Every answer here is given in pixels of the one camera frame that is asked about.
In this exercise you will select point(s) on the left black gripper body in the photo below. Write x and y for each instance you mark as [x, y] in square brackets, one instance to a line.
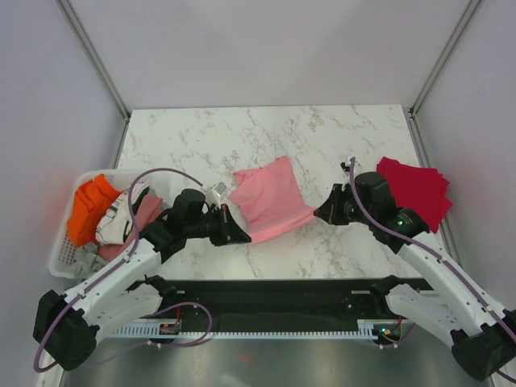
[214, 225]

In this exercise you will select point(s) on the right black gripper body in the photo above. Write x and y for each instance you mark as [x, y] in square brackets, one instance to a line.
[343, 210]

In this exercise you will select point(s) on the red t-shirt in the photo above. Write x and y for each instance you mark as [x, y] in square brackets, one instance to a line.
[423, 190]

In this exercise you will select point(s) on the light pink t-shirt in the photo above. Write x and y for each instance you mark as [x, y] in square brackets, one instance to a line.
[270, 200]

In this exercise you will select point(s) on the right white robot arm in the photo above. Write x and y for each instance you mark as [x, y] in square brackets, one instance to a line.
[479, 330]

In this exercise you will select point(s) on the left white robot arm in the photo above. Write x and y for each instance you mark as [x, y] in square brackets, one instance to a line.
[69, 326]

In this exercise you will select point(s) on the dusty rose t-shirt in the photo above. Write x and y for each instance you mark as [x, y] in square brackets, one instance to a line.
[148, 211]

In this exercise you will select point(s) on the white printed t-shirt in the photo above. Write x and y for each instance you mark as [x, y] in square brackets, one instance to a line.
[116, 224]

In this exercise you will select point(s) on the white plastic laundry basket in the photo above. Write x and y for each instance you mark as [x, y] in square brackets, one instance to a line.
[62, 255]

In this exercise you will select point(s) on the orange t-shirt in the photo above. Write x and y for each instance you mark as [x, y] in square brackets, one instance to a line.
[91, 201]

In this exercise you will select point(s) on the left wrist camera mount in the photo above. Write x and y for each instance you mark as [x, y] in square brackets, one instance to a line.
[214, 194]

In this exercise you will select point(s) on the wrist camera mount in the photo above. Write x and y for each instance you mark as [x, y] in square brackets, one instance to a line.
[347, 166]
[214, 194]

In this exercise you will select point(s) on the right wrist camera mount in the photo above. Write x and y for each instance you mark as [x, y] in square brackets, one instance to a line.
[347, 166]

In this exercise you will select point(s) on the right aluminium frame post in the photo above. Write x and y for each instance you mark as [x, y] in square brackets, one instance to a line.
[452, 42]

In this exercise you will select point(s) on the aluminium frame post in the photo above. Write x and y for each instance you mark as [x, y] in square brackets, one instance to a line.
[452, 42]
[78, 28]

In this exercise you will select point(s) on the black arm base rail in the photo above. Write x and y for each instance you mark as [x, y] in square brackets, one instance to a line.
[274, 305]

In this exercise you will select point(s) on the white slotted cable duct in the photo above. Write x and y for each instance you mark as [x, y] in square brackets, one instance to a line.
[151, 329]

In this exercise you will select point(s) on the left aluminium frame post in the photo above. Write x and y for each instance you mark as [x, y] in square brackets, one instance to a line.
[78, 28]

